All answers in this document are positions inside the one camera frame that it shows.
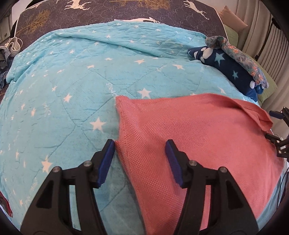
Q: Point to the navy blue star garment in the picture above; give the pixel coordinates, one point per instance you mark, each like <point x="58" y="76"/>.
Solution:
<point x="228" y="67"/>

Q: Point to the tan pillow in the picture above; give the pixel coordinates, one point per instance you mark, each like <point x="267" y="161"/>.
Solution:
<point x="232" y="20"/>

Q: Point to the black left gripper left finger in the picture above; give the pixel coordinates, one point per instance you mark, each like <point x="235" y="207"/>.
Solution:
<point x="65" y="203"/>

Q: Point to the pink knit garment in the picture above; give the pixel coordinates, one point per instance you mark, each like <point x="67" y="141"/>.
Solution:
<point x="213" y="130"/>

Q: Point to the floral patterned folded garment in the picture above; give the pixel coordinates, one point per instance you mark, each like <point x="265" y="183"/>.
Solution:
<point x="241" y="58"/>

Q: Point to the beige curtain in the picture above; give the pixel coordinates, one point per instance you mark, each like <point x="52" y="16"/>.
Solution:
<point x="268" y="45"/>

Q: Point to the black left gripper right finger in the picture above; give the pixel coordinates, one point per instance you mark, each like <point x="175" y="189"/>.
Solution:
<point x="214" y="202"/>

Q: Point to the light blue star blanket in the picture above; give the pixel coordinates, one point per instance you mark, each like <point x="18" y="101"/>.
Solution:
<point x="60" y="104"/>

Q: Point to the dark deer pattern bedsheet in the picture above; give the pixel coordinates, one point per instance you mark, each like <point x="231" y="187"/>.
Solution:
<point x="41" y="17"/>

